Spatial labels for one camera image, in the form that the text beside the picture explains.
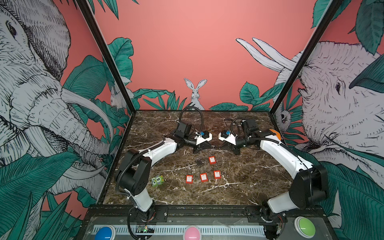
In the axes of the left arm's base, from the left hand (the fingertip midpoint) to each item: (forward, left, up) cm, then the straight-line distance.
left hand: (211, 144), depth 80 cm
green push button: (-38, -42, -16) cm, 59 cm away
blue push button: (-36, +51, -16) cm, 64 cm away
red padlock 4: (-10, -4, -17) cm, 20 cm away
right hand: (0, -5, 0) cm, 5 cm away
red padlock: (-1, -2, -17) cm, 18 cm away
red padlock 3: (-12, +4, -17) cm, 21 cm away
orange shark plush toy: (+12, -46, -10) cm, 49 cm away
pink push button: (-37, +12, -16) cm, 42 cm away
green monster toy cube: (-13, +31, -17) cm, 37 cm away
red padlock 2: (-13, +13, -16) cm, 24 cm away
